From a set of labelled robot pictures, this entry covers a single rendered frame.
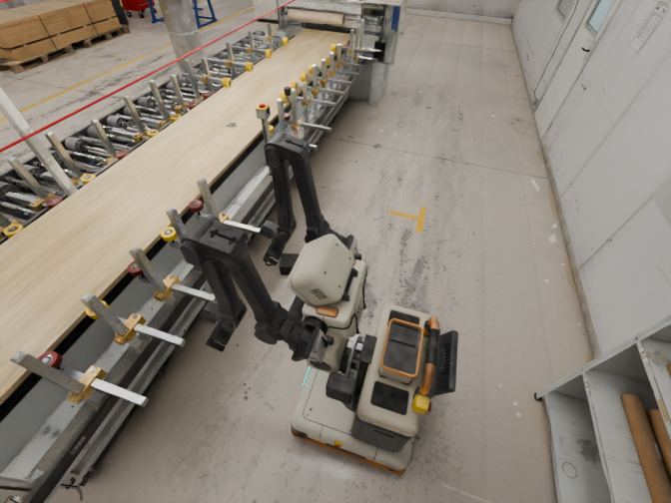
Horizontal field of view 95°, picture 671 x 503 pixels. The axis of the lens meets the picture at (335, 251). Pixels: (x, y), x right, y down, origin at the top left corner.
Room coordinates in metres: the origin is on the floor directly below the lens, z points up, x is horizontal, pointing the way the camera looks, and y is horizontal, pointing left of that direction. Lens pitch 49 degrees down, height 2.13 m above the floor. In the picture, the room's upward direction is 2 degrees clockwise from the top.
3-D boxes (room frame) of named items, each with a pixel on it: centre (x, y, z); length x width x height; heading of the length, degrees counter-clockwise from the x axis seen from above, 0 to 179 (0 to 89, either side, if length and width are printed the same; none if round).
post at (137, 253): (0.84, 0.85, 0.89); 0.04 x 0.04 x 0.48; 74
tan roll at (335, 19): (5.18, 0.21, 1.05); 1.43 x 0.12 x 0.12; 74
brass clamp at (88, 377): (0.38, 0.98, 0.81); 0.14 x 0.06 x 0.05; 164
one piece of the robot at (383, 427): (0.56, -0.27, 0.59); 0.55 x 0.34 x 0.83; 165
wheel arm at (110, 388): (0.38, 0.93, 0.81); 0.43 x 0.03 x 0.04; 74
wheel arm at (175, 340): (0.62, 0.86, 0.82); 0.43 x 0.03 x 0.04; 74
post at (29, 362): (0.35, 0.99, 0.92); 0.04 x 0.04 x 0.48; 74
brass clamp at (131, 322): (0.62, 0.92, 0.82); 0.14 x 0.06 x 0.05; 164
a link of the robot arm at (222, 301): (0.50, 0.32, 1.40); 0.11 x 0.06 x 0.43; 164
